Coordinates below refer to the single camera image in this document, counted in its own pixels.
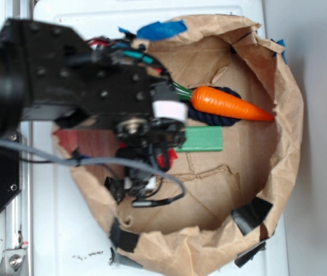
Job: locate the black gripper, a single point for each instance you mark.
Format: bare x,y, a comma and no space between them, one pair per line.
143,142

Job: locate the red paper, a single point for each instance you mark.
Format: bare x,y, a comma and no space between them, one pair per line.
172,156

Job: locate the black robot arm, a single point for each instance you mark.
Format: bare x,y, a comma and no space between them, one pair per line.
49,73

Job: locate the white tape label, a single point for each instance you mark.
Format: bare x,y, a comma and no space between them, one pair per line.
174,110

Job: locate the green wooden block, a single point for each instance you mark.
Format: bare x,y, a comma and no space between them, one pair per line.
202,139

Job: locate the black tape inner left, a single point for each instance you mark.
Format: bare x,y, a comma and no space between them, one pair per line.
116,188

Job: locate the black tape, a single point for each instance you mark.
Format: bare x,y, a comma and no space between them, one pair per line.
122,239
244,257
116,188
250,216

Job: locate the orange toy carrot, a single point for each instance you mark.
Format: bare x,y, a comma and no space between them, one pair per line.
213,101

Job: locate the brown paper bag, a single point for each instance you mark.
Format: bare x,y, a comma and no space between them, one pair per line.
197,235

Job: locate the black tape lower left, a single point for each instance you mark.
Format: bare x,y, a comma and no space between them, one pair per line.
122,239

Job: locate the black tape lower right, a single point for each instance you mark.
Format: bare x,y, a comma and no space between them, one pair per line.
250,216

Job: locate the black tape bottom right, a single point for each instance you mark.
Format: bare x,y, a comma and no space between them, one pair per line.
244,257

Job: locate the aluminium rail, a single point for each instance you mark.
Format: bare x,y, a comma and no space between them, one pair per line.
18,214

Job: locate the metal corner bracket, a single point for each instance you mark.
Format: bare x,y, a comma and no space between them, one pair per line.
14,262

